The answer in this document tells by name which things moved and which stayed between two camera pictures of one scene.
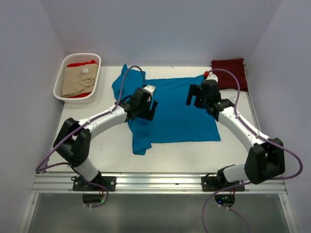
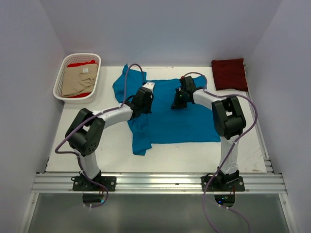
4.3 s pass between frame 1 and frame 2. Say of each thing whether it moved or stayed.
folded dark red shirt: stayed
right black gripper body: moved
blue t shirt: stayed
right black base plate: stayed
